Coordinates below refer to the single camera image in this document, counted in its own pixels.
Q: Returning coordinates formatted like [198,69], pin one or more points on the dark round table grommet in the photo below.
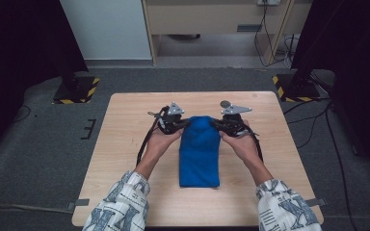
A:
[224,103]

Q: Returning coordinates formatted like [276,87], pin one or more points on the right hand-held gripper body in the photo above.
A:
[234,120]

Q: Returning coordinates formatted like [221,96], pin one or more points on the blue microfiber cloth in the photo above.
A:
[199,154]

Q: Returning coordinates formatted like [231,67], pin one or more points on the person's left hand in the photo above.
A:
[160,144]

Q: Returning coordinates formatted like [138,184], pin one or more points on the grey tape piece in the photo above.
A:
[78,203]
[317,202]

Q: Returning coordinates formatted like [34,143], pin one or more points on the light wooden desk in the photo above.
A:
[205,17]

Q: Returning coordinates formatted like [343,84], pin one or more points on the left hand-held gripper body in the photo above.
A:
[170,118]

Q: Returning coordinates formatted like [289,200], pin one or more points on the person's right hand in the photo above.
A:
[242,147]

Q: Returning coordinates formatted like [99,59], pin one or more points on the dark curtain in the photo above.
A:
[22,57]
[356,64]

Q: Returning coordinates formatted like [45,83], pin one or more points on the white power strip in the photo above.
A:
[269,2]

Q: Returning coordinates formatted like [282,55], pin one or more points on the striped black stand base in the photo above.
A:
[297,89]
[77,91]

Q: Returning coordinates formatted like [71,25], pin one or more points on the white cabinet panel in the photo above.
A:
[106,29]

